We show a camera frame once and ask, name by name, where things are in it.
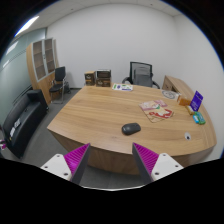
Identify purple sign stand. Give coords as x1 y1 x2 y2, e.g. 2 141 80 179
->
189 90 204 112

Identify black leather sofa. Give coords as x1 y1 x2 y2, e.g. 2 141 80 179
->
1 88 50 159

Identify cartoon print mouse pad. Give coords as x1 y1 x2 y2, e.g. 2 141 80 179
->
138 99 175 124

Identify black cardboard box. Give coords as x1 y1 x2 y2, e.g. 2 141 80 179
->
96 69 112 80

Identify green tissue pack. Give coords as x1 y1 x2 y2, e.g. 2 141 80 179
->
192 111 207 126

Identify white green printed leaflet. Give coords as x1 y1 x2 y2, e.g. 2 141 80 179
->
111 83 134 92

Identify small yellow box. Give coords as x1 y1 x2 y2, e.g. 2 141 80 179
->
185 105 196 116

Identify ceiling light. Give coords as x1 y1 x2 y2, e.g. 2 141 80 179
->
13 15 40 38

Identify orange box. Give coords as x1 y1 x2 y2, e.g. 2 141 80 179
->
176 94 193 108

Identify wooden shelf cabinet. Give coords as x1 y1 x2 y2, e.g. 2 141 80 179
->
25 37 60 105

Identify black computer mouse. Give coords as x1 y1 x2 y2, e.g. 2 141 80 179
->
121 122 142 136

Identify round white disc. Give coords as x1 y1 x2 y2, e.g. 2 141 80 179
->
161 89 180 100

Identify black visitor chair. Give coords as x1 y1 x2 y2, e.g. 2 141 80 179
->
49 65 72 105

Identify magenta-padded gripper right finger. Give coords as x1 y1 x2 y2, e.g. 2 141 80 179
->
131 142 185 185

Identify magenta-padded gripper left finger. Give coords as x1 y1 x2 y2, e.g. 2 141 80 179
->
40 142 92 186

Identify wooden side cabinet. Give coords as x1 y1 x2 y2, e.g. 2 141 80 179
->
161 74 195 101

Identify black mesh office chair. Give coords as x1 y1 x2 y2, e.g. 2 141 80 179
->
121 61 161 90

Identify small brown cardboard box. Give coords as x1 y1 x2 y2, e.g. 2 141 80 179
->
84 70 97 87

